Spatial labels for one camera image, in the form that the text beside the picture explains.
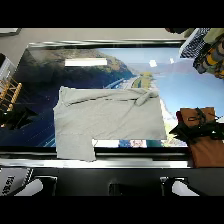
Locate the grey T-shirt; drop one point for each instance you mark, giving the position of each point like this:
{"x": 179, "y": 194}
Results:
{"x": 110, "y": 116}

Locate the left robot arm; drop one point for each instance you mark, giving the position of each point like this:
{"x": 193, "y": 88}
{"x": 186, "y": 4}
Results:
{"x": 16, "y": 116}

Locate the brown garment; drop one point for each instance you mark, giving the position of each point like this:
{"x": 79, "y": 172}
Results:
{"x": 208, "y": 153}

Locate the yellow dark striped garment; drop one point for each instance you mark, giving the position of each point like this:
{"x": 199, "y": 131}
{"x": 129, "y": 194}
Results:
{"x": 213, "y": 61}

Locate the silver frame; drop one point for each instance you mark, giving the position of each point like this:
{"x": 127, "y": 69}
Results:
{"x": 133, "y": 163}

